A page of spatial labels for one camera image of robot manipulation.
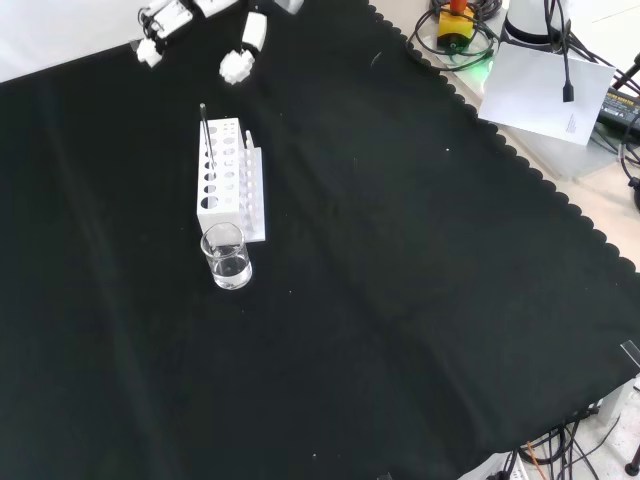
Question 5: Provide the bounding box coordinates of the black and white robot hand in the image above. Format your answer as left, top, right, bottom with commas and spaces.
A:
134, 0, 306, 87

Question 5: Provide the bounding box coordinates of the clear glass rod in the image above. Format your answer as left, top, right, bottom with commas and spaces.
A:
199, 102, 217, 169

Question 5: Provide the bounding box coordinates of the white test tube rack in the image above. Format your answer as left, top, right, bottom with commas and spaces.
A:
195, 117, 268, 245

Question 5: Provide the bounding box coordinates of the yellow stop button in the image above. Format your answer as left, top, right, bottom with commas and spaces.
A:
437, 0, 475, 52

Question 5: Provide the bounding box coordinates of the small clear glass beaker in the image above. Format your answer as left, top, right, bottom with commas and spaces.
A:
199, 222, 253, 291

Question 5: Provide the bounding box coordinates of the white paper sheet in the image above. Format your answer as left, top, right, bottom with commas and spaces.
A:
478, 40, 616, 147

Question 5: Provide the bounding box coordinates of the black scalloped bench cloth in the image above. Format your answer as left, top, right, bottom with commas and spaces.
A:
0, 0, 640, 480

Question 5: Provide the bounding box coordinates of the black power adapter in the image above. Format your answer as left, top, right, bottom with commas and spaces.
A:
597, 85, 640, 133

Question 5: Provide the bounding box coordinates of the black tripod leg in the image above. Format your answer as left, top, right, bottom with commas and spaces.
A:
611, 49, 640, 97

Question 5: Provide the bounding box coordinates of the clear tape strip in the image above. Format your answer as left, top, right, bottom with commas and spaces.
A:
619, 339, 640, 372

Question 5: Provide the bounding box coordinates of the black looped cable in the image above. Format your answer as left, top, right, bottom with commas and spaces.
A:
405, 0, 501, 64

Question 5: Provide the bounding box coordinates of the black cable with plug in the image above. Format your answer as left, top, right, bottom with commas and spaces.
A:
544, 0, 575, 104

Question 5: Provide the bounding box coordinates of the black cable bundle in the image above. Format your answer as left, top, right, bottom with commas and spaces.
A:
499, 409, 640, 480

